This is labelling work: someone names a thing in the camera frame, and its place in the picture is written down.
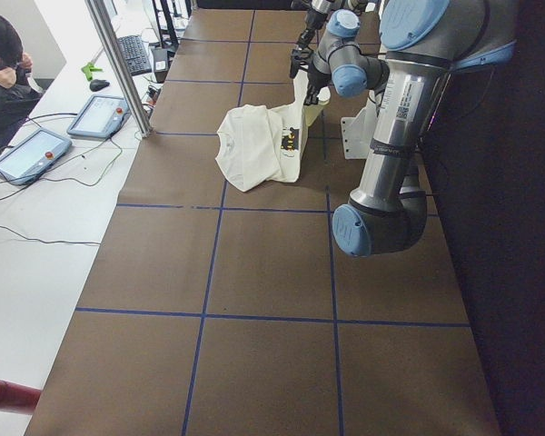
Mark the near teach pendant tablet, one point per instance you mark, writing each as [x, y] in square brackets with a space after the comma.
[27, 161]

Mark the seated person in black jacket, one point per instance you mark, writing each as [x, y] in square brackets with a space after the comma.
[17, 97]

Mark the red cylinder tube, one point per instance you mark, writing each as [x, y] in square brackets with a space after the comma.
[18, 398]

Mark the far teach pendant tablet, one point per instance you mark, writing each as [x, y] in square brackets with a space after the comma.
[100, 118]

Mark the teach pendant tablet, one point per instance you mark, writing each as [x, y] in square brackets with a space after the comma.
[27, 161]
[100, 118]

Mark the black keyboard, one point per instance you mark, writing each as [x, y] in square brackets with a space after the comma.
[134, 52]

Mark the black computer mouse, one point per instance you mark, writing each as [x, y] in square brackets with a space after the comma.
[98, 84]

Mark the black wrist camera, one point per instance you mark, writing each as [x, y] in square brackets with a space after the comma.
[299, 58]

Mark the aluminium frame post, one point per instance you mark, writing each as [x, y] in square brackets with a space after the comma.
[106, 33]

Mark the white long-sleeve printed shirt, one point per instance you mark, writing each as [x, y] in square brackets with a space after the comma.
[259, 144]

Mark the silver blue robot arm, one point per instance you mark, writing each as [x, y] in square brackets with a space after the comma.
[425, 42]
[328, 6]

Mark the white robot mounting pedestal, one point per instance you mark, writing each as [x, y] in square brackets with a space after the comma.
[359, 136]

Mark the green plastic tool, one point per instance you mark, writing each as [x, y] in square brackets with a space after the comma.
[89, 69]

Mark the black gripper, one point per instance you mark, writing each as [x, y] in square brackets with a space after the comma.
[307, 33]
[312, 96]

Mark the small black box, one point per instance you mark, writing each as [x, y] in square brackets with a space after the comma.
[160, 64]

